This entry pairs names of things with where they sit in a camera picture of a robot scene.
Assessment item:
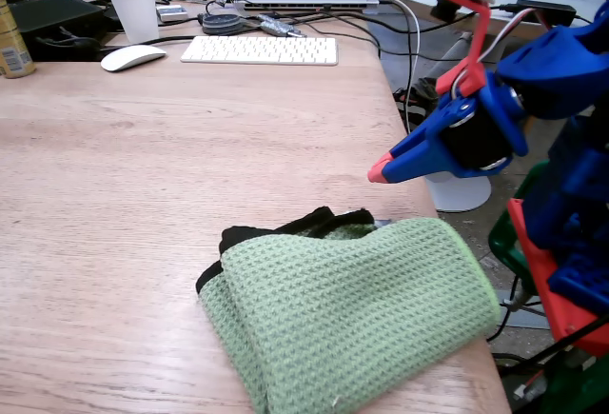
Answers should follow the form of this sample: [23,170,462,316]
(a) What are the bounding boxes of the blue gripper black motor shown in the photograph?
[367,69,530,185]

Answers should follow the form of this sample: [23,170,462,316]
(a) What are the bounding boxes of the green waffle weave cloth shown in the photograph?
[195,206,502,414]

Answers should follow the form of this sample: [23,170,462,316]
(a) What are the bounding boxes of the black sneaker orange details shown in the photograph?
[394,76,441,126]

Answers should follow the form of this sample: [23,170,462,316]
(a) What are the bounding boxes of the grey trouser leg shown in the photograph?
[424,30,478,83]

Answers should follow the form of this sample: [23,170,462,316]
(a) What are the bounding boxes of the green plastic clamp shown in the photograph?
[536,351,609,414]
[487,160,549,292]

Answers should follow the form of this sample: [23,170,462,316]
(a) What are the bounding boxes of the silver taped connector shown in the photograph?
[256,13,308,39]

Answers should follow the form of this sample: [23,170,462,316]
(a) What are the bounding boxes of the white keyboard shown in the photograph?
[180,35,340,68]

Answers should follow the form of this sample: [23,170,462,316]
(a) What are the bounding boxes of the black power adapter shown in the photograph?
[503,0,578,29]

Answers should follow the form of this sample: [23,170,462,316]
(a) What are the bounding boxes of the grey floor plate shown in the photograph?
[493,286,554,330]

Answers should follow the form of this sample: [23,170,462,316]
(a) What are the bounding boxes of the small silver box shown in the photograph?
[155,4,189,24]

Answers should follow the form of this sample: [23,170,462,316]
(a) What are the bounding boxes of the white computer mouse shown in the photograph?
[100,44,167,73]

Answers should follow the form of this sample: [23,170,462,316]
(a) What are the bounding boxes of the white paper cup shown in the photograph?
[104,0,161,46]

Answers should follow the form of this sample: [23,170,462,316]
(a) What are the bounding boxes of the black box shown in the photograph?
[8,0,109,62]

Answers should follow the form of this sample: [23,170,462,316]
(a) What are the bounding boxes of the yellow drink can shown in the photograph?
[0,0,37,80]

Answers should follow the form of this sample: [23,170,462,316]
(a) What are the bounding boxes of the white cable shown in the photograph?
[379,0,422,135]

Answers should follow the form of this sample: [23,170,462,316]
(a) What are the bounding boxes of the red camera mount bracket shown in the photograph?
[422,0,495,99]

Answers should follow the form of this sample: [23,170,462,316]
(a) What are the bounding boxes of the black laptop cable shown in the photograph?
[304,8,477,61]

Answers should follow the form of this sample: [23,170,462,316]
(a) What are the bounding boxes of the red white servo wires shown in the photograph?
[449,0,553,100]

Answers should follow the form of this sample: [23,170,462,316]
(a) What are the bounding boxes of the red robot base plate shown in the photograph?
[505,198,609,357]

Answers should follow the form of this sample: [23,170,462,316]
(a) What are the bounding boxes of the coiled black cable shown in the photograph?
[198,12,247,37]

